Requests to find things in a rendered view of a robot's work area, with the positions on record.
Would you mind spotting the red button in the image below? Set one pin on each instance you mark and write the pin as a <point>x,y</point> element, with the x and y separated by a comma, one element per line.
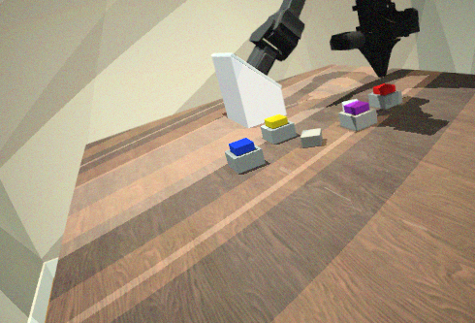
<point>385,96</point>

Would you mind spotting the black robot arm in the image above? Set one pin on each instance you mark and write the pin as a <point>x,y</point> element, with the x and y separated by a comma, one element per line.
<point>284,28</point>

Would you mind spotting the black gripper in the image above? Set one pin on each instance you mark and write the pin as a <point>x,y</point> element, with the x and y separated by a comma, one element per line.
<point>374,46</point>

